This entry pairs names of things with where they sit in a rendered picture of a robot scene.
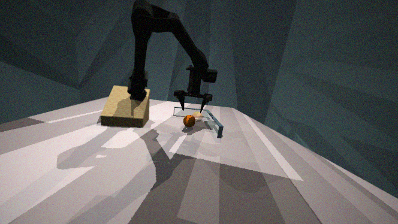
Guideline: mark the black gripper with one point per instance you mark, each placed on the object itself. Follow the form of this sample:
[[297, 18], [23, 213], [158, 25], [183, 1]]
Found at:
[[194, 89]]

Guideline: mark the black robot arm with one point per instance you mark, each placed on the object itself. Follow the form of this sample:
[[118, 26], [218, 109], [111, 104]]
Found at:
[[147, 18]]

